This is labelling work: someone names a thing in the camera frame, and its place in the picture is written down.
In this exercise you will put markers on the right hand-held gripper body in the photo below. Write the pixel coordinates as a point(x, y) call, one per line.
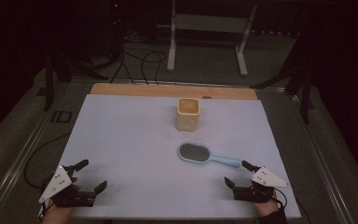
point(258, 189)

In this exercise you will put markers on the cream square cup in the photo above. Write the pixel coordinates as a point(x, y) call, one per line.
point(188, 115)

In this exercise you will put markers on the metal floor rail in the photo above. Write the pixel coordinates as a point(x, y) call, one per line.
point(15, 165)
point(323, 161)

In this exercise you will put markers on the person's right hand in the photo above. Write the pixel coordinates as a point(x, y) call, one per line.
point(267, 207)

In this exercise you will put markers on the person's left hand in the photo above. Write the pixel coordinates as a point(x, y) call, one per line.
point(59, 213)

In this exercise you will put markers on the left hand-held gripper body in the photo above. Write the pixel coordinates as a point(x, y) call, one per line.
point(65, 196)

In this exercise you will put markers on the white metal stand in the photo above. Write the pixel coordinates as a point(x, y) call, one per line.
point(211, 23)

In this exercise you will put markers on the black rectangular floor marker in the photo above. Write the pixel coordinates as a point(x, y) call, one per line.
point(61, 116)

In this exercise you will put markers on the light blue hairbrush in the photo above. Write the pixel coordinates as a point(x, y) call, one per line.
point(195, 154)

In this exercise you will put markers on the black tripod stand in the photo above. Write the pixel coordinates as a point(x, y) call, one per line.
point(54, 71)
point(298, 84)

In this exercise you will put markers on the white table mat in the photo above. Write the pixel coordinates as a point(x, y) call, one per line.
point(130, 149)

